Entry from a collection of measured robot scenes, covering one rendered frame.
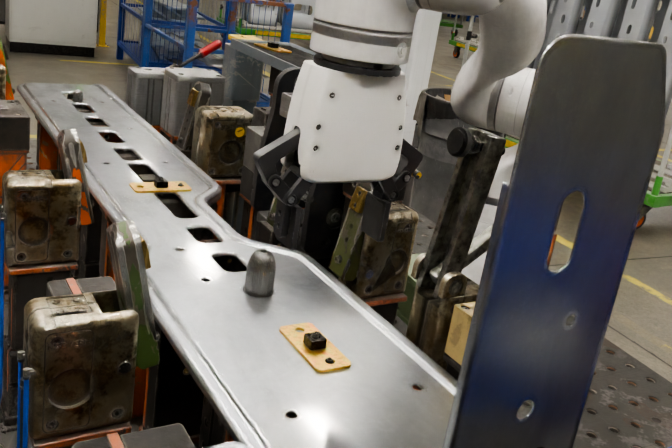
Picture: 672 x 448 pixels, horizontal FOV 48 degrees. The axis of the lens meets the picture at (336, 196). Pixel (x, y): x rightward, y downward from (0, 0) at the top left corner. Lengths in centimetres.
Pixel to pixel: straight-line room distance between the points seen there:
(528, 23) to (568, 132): 73
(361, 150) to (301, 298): 24
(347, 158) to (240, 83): 101
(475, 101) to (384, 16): 72
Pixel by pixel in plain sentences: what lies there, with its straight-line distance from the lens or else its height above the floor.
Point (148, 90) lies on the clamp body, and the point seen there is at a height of 102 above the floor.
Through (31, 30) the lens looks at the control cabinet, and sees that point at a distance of 789.
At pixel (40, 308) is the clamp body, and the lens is 68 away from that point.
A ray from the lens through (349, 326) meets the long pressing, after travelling 78.
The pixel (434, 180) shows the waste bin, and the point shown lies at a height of 28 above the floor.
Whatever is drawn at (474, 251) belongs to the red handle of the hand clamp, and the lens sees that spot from 79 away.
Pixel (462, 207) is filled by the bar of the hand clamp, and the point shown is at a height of 114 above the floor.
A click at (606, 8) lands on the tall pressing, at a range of 563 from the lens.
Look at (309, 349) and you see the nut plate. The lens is 72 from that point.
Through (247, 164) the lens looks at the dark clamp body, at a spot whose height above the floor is 102.
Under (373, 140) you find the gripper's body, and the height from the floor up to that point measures 121.
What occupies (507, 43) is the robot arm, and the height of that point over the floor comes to 127.
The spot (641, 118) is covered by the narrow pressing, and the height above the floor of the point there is 130.
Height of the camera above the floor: 136
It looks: 18 degrees down
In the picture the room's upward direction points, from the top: 9 degrees clockwise
